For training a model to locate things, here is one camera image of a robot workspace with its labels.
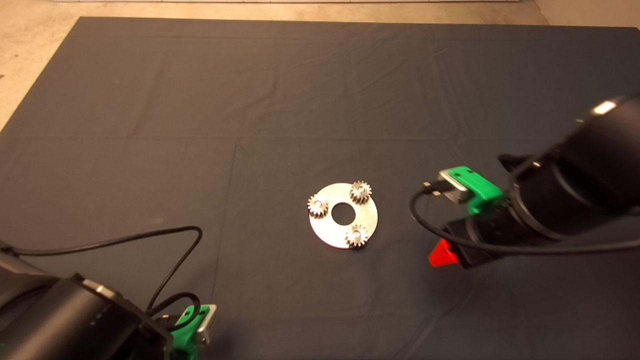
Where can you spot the dark grey table cloth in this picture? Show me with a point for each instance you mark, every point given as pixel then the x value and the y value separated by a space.
pixel 200 100

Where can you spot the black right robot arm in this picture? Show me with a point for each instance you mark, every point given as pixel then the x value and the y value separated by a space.
pixel 575 185

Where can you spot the green left camera mount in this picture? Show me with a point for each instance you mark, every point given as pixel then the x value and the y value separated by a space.
pixel 182 337

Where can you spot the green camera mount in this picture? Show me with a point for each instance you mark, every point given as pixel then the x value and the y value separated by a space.
pixel 182 337
pixel 477 187

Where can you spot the round metal carrier plate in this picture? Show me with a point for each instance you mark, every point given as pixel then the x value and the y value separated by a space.
pixel 332 234

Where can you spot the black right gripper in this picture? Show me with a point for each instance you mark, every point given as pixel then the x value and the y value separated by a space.
pixel 480 240

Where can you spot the silver right camera box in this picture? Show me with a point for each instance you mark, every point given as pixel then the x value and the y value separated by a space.
pixel 452 187

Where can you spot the green right camera mount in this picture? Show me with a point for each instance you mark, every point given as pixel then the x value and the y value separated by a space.
pixel 477 187

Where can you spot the small steel planetary gear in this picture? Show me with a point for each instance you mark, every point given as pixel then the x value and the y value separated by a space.
pixel 360 192
pixel 317 207
pixel 356 235

